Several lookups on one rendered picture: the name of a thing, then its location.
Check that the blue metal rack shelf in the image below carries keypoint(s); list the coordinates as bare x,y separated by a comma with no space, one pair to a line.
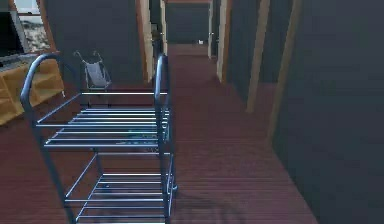
100,126

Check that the black television set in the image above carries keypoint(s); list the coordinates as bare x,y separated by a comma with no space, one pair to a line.
8,35

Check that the window with brown frame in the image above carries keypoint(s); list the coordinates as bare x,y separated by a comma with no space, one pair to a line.
33,25

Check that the yellow wooden cabinet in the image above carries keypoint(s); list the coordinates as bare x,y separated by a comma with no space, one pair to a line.
23,88

